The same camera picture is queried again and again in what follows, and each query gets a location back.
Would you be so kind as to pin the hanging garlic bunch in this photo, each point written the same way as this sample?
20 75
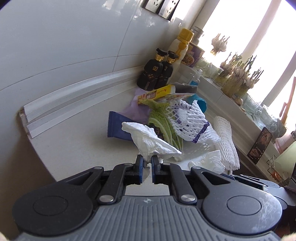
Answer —
219 44

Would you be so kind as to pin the purple food box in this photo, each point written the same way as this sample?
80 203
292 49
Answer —
193 55

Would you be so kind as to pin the left black sauce bottle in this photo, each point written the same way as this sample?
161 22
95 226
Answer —
152 71

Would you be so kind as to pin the hand sanitizer bottle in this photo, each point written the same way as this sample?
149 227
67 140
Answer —
194 81

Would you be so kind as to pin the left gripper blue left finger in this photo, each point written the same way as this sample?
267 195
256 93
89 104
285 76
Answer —
116 181

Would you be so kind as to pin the white foam net purple band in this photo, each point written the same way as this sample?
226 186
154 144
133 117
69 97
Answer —
190 123

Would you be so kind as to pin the green cabbage leaf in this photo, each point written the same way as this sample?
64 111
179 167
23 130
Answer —
159 121

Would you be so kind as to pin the yellow cardboard box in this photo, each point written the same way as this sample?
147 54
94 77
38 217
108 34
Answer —
157 93

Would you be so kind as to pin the blue plastic cup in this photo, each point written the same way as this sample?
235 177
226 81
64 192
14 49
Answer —
200 102

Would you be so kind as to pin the lilac plastic bag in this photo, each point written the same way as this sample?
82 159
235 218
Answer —
138 113

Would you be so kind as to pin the white bottle yellow cap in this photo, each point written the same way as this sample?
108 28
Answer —
180 46

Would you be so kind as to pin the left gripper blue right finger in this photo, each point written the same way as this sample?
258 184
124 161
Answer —
174 177

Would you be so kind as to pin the right black sauce bottle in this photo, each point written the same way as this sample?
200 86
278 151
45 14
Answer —
166 71

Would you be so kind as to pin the small white tissue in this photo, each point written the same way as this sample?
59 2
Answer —
210 161

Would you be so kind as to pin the black sauce bottle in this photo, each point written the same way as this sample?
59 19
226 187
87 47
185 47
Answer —
166 71
152 71

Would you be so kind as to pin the clear glass jar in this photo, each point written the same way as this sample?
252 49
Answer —
262 117

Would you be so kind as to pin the sprouting garlic pots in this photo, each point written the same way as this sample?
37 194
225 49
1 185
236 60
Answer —
236 77

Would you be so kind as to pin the blue noodle wrapper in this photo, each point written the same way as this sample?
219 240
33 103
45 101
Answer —
114 130

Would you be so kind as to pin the wall power sockets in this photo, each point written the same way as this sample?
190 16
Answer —
163 8

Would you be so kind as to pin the white foam net sleeve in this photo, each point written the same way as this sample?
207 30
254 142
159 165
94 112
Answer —
229 156

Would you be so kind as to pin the dark picture card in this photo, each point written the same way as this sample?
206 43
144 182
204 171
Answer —
260 145

